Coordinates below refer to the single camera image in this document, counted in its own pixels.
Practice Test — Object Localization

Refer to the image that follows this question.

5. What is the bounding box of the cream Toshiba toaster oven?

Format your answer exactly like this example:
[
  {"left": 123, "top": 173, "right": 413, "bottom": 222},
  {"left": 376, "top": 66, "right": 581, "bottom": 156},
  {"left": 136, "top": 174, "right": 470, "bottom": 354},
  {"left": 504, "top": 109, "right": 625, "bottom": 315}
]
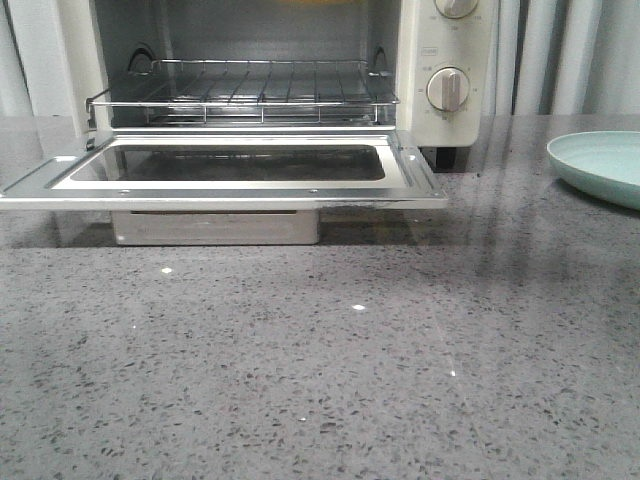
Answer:
[{"left": 57, "top": 1, "right": 496, "bottom": 150}]

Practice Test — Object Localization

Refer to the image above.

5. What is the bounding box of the right black oven foot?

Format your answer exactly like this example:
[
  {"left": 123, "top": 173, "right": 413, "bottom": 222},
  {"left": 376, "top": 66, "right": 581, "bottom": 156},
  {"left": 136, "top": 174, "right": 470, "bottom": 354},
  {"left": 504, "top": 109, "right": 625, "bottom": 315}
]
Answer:
[{"left": 436, "top": 147, "right": 457, "bottom": 170}]

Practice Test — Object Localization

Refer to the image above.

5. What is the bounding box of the golden croissant bread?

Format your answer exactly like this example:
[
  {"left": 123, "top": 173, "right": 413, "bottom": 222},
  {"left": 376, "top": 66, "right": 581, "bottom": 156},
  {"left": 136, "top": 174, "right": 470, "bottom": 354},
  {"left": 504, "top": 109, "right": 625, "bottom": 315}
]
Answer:
[{"left": 290, "top": 0, "right": 354, "bottom": 5}]

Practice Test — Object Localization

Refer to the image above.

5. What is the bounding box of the glass oven door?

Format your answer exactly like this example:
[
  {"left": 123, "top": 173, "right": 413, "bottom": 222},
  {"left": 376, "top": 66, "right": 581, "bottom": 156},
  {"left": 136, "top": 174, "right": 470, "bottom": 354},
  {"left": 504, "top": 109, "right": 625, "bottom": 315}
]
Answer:
[{"left": 1, "top": 131, "right": 447, "bottom": 213}]

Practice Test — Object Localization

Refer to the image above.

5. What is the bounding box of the cream oven knob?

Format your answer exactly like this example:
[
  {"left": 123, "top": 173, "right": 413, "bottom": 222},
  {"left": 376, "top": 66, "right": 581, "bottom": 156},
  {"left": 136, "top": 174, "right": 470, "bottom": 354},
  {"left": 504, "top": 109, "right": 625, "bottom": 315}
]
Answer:
[
  {"left": 426, "top": 67, "right": 470, "bottom": 112},
  {"left": 434, "top": 0, "right": 478, "bottom": 19}
]

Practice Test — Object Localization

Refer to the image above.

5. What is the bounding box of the lower cream oven knob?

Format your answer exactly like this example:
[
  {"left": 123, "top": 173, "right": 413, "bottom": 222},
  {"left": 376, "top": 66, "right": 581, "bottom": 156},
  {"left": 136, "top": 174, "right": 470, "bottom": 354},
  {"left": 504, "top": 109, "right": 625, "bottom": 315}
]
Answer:
[{"left": 426, "top": 67, "right": 470, "bottom": 112}]

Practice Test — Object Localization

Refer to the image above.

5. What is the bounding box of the metal wire oven rack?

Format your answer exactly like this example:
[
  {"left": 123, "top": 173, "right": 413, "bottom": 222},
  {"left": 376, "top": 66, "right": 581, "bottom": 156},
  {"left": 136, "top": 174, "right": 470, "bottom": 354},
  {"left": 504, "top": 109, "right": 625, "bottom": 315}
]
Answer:
[{"left": 86, "top": 59, "right": 399, "bottom": 128}]

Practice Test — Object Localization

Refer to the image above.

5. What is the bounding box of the grey white curtain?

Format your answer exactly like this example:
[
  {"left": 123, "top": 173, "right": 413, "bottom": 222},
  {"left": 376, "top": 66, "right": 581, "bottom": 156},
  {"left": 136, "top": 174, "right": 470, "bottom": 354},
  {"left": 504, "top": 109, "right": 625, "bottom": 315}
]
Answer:
[{"left": 1, "top": 1, "right": 639, "bottom": 116}]

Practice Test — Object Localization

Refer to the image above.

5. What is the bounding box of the upper cream oven knob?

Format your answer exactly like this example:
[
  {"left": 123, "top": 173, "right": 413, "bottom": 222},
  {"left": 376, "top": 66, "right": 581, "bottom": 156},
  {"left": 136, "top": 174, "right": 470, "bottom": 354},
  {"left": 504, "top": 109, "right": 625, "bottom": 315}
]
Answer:
[{"left": 434, "top": 0, "right": 478, "bottom": 19}]

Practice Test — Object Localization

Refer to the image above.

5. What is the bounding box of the light green plate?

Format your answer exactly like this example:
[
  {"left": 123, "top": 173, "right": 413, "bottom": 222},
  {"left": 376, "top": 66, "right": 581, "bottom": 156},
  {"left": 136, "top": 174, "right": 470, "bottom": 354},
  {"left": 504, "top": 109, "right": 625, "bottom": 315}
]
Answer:
[{"left": 547, "top": 131, "right": 639, "bottom": 210}]

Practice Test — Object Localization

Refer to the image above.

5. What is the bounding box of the cream oven door handle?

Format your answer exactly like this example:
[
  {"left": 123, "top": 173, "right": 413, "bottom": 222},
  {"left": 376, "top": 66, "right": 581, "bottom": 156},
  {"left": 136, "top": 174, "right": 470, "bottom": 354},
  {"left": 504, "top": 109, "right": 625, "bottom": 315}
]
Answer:
[{"left": 111, "top": 210, "right": 320, "bottom": 246}]

